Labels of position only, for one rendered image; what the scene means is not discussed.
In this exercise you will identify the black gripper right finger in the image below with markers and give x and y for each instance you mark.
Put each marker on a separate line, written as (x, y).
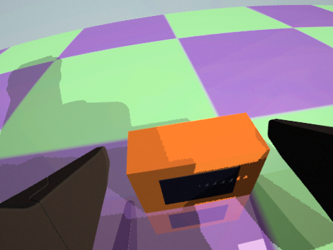
(308, 150)

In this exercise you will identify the orange block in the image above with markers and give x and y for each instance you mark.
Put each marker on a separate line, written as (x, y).
(191, 163)

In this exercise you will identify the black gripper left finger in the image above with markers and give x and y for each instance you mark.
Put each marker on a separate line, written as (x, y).
(60, 212)

